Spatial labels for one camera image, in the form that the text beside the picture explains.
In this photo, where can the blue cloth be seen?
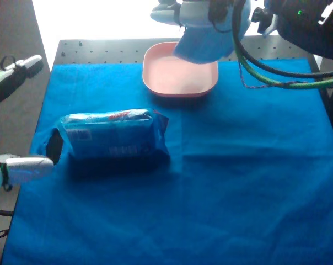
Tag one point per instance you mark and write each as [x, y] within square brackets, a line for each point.
[210, 179]

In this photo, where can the pink square plate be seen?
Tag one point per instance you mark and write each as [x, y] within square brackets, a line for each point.
[177, 74]

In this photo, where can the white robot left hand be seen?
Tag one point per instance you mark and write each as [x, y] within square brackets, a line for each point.
[195, 12]

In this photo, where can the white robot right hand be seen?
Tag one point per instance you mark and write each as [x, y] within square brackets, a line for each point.
[23, 167]

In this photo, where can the blue snack packet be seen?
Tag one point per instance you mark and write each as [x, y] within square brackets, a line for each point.
[114, 135]

